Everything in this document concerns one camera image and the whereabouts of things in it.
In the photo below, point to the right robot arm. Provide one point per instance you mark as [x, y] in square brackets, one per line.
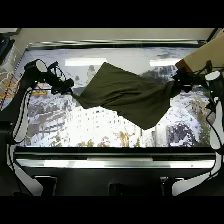
[218, 130]

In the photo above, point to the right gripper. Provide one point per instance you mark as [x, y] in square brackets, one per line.
[182, 83]

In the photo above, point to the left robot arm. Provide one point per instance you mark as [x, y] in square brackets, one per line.
[20, 110]

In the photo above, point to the silver frame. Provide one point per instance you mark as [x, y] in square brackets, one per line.
[116, 164]

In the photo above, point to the olive green garment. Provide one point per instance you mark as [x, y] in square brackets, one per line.
[130, 96]

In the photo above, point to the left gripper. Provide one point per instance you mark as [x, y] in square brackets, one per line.
[63, 86]

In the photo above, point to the tan garment with brown cuff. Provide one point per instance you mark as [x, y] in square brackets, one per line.
[206, 55]

